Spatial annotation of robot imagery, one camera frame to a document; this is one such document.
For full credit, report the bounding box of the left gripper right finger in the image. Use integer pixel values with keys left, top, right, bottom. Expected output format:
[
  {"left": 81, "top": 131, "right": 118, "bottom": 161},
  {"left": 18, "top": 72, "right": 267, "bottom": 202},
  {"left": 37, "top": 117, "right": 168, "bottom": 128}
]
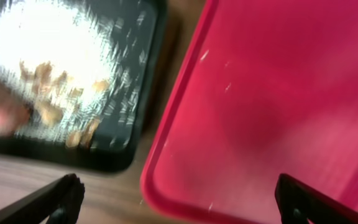
[{"left": 275, "top": 174, "right": 358, "bottom": 224}]

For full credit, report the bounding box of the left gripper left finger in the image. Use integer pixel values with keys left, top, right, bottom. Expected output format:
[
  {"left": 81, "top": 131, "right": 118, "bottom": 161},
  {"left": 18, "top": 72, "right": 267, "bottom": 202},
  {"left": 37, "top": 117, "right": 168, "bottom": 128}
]
[{"left": 0, "top": 174, "right": 85, "bottom": 224}]

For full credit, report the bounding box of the red serving tray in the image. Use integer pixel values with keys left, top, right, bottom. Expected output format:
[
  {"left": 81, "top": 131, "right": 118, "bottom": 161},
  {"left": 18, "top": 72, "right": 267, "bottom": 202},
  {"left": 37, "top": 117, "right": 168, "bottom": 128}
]
[{"left": 140, "top": 0, "right": 358, "bottom": 223}]

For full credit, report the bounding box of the black plastic bin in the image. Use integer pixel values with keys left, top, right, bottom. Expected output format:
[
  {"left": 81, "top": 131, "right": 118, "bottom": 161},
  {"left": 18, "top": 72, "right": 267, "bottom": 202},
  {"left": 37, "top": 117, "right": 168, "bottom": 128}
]
[{"left": 0, "top": 1, "right": 168, "bottom": 172}]

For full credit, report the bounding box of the rice and peanut shell pile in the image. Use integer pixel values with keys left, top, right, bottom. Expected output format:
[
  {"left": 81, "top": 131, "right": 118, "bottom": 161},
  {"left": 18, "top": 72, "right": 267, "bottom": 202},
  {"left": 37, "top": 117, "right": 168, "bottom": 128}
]
[{"left": 0, "top": 0, "right": 149, "bottom": 149}]

